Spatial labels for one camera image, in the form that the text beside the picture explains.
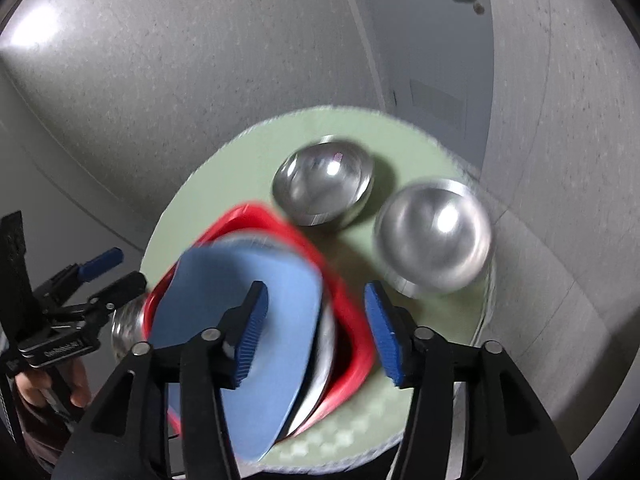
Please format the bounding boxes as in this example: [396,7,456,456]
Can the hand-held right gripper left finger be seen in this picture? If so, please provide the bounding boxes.
[50,281,271,480]

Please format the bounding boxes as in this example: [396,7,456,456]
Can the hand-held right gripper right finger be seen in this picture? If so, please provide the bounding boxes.
[364,282,581,480]

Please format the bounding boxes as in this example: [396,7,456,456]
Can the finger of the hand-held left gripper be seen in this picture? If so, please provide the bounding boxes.
[75,272,149,317]
[42,247,125,302]

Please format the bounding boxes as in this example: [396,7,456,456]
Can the steel bowl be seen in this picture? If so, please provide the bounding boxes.
[111,295,152,362]
[373,179,494,299]
[272,135,376,232]

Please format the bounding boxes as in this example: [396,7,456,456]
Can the blue plate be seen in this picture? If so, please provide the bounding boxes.
[148,246,324,464]

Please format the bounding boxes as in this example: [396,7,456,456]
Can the red square plate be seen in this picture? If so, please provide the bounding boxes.
[142,201,376,437]

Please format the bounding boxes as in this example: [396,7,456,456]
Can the person's left forearm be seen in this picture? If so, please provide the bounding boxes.
[6,394,87,467]

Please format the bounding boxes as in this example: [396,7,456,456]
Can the person's left hand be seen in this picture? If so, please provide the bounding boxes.
[15,359,94,409]

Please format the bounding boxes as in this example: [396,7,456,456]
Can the white plate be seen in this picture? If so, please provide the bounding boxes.
[286,302,342,437]

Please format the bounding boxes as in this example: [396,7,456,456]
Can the round green table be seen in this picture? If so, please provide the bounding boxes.
[140,105,497,474]

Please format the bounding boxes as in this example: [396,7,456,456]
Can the door vent grille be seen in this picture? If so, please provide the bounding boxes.
[409,78,464,124]

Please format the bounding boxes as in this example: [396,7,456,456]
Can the grey door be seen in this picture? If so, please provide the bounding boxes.
[335,0,497,173]

